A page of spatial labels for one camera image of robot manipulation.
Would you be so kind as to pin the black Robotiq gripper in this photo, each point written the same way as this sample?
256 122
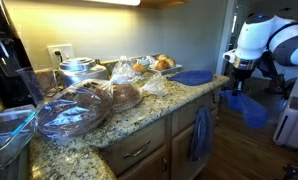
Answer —
244 75

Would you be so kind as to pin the blue terry towel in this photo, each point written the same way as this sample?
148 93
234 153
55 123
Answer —
250 110
192 77

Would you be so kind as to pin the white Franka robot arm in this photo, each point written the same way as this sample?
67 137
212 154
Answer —
275 40

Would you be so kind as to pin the dusty grey-blue towel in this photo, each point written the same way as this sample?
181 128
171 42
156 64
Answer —
200 133

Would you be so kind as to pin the wide wooden drawer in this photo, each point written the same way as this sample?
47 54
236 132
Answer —
189 111

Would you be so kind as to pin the white air purifier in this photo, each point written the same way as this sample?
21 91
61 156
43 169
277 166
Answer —
290 123

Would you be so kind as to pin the golden bread roll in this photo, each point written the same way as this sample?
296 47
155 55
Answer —
171 62
161 65
162 57

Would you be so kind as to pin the white roll tray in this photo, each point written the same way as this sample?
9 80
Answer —
165 69

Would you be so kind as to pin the clear crumpled plastic bag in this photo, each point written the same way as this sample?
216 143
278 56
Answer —
155 86

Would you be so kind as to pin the wide wooden cabinet door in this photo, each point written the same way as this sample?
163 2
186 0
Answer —
180 156

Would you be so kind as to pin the black corner object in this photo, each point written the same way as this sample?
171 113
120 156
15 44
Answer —
295 172

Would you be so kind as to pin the small bagged bread loaf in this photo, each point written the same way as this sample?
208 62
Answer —
125 95

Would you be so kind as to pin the wooden upper cabinet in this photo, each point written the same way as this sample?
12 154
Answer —
162 3

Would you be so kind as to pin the narrow wooden drawer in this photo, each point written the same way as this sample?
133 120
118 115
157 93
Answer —
135 143

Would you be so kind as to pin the under-cabinet light strip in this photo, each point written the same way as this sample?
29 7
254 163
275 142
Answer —
119 2

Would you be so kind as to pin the silver white rice cooker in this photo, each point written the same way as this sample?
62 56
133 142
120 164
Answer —
80 70

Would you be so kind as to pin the large bagged dark bread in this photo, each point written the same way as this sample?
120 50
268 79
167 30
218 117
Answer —
75 110

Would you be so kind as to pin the black power plug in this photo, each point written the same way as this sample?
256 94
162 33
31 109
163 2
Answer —
58 56

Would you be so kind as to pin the clear glass measuring pitcher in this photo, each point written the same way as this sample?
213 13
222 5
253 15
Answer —
34 83

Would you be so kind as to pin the clear plastic lidded container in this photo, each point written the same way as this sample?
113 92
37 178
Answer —
9 136

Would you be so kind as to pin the black coffee machine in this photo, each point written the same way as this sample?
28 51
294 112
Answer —
5 60

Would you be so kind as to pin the white door frame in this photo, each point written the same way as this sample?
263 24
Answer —
224 33

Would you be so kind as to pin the white wall outlet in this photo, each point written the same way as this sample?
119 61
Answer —
67 51

